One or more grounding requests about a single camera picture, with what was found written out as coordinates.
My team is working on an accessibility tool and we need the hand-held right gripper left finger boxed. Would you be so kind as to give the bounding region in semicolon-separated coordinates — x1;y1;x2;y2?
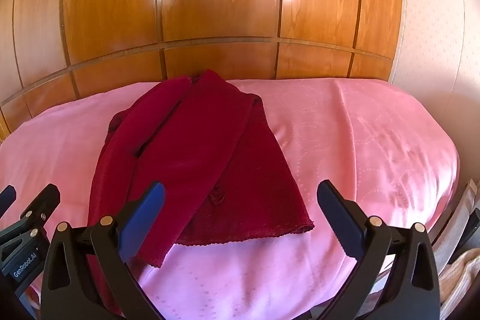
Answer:
39;182;167;320

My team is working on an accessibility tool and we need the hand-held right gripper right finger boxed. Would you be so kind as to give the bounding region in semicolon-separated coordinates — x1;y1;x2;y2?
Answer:
317;179;441;320

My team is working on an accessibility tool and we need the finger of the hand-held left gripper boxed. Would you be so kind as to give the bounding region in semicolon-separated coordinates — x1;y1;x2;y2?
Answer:
0;184;61;254
0;185;17;213

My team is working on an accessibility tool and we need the dark red knitted garment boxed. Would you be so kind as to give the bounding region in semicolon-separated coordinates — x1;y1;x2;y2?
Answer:
87;70;315;317

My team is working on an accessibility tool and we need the pink bed sheet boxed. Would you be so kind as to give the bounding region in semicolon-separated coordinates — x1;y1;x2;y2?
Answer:
0;78;461;320

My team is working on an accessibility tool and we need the light grey cloth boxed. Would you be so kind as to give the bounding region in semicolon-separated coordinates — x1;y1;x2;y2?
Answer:
433;187;478;270

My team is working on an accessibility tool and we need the beige knitted cloth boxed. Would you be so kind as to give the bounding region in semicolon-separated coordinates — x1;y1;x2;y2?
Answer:
439;249;480;320

